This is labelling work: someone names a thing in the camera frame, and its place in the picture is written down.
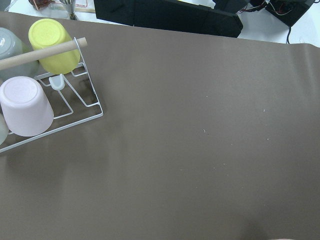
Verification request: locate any pink cup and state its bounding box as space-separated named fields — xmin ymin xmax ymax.
xmin=0 ymin=76 xmax=54 ymax=137

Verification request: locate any black bar device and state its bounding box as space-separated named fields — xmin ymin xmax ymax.
xmin=93 ymin=0 xmax=243 ymax=38

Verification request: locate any grey cup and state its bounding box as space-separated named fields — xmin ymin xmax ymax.
xmin=0 ymin=27 xmax=41 ymax=82

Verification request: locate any white cup holder rack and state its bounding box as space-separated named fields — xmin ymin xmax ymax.
xmin=0 ymin=36 xmax=104 ymax=154

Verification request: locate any yellow cup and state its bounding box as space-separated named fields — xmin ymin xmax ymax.
xmin=28 ymin=18 xmax=81 ymax=75

